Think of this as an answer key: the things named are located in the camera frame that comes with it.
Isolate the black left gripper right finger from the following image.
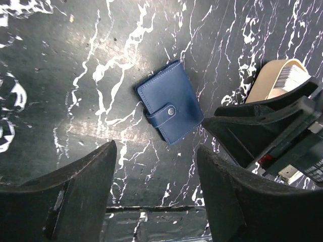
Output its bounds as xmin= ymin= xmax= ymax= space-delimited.
xmin=197 ymin=145 xmax=322 ymax=241

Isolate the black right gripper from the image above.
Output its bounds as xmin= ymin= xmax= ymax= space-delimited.
xmin=201 ymin=77 xmax=323 ymax=187

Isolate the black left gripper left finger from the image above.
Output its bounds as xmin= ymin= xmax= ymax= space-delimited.
xmin=1 ymin=141 xmax=117 ymax=241

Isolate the stack of credit cards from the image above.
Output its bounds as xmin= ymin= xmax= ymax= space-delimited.
xmin=268 ymin=65 xmax=311 ymax=99

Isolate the blue leather card holder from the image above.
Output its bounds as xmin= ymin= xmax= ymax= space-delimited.
xmin=135 ymin=60 xmax=204 ymax=145

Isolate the beige oval card tray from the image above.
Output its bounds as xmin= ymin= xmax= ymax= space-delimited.
xmin=245 ymin=58 xmax=308 ymax=103

